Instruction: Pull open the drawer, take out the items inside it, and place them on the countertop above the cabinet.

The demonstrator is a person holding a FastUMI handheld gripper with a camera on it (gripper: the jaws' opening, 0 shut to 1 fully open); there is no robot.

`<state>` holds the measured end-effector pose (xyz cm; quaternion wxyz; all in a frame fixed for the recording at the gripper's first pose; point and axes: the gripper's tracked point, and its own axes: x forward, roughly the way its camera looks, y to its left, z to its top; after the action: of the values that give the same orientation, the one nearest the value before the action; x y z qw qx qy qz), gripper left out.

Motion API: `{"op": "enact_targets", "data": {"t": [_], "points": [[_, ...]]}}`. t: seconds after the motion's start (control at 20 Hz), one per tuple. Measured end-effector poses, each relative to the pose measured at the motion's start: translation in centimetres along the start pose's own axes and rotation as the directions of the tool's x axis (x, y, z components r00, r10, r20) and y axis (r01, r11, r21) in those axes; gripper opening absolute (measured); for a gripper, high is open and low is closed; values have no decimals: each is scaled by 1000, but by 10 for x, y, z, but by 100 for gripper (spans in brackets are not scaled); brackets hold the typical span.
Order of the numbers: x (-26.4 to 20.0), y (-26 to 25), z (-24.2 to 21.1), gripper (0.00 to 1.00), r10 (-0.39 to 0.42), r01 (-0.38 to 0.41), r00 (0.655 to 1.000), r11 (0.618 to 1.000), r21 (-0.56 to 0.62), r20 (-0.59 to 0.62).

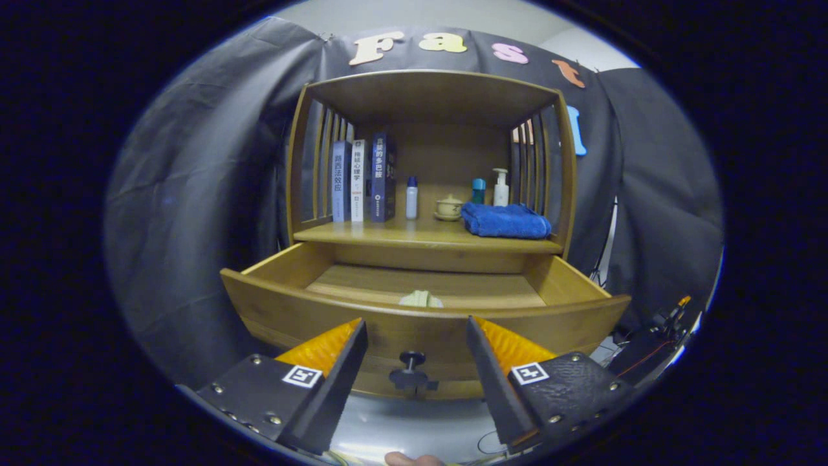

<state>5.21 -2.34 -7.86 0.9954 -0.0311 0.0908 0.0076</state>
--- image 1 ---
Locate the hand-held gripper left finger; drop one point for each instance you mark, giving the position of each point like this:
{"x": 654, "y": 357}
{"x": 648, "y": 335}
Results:
{"x": 333, "y": 395}

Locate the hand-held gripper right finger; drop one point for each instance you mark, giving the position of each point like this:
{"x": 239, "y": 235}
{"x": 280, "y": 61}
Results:
{"x": 498, "y": 382}

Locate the wooden drawer with black knob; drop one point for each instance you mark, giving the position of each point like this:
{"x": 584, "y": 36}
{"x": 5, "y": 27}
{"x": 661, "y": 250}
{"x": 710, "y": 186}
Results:
{"x": 291, "y": 317}

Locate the green scrub brush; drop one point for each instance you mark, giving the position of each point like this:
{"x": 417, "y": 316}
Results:
{"x": 420, "y": 299}

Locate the wooden countertop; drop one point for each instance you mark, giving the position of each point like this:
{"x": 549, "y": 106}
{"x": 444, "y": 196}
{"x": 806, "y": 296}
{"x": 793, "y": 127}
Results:
{"x": 420, "y": 233}

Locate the wooden cabinet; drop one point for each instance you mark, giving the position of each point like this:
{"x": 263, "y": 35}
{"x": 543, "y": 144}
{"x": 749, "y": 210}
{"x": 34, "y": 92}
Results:
{"x": 446, "y": 155}

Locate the blue folded towel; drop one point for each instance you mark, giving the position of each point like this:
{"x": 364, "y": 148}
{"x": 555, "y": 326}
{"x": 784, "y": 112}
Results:
{"x": 504, "y": 221}

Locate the lidded ceramic tea cup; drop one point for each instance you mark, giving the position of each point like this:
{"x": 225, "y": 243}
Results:
{"x": 448, "y": 208}

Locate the black and orange device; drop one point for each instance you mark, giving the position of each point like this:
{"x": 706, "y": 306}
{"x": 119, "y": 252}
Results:
{"x": 673, "y": 317}

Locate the white pump bottle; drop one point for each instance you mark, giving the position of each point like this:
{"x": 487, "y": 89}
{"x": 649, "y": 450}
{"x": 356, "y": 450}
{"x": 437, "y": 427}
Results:
{"x": 501, "y": 194}

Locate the teal bottle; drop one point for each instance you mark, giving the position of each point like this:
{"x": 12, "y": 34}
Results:
{"x": 478, "y": 191}

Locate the white bottle with blue cap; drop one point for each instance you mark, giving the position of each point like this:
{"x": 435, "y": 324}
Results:
{"x": 411, "y": 204}

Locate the light blue book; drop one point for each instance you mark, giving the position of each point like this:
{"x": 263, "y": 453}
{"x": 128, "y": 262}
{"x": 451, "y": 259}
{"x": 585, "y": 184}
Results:
{"x": 339, "y": 184}

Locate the white book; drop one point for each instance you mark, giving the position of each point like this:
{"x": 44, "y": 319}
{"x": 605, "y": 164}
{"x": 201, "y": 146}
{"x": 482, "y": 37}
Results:
{"x": 357, "y": 181}

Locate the dark blue book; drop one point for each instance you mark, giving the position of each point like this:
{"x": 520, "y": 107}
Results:
{"x": 380, "y": 181}

